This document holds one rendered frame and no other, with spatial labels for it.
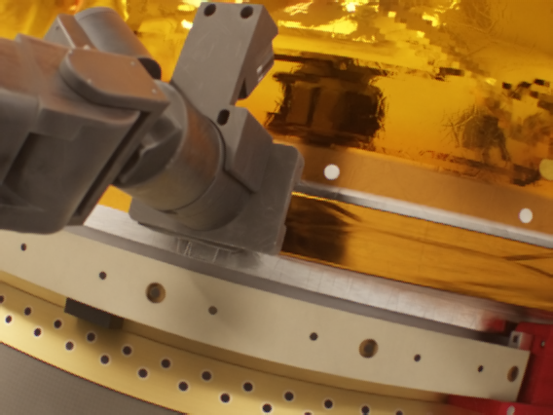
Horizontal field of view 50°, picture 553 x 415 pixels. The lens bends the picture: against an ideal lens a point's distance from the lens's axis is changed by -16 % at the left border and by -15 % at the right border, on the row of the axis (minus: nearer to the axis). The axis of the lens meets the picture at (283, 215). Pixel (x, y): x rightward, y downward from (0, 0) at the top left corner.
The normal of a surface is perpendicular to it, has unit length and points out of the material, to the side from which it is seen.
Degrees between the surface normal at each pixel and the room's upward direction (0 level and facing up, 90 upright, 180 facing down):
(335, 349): 90
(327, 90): 127
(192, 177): 114
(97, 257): 90
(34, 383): 62
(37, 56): 41
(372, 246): 90
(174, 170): 120
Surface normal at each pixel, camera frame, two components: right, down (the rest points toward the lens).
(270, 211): -0.25, -0.21
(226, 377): 0.21, -0.56
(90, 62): 0.63, -0.68
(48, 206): 0.44, 0.71
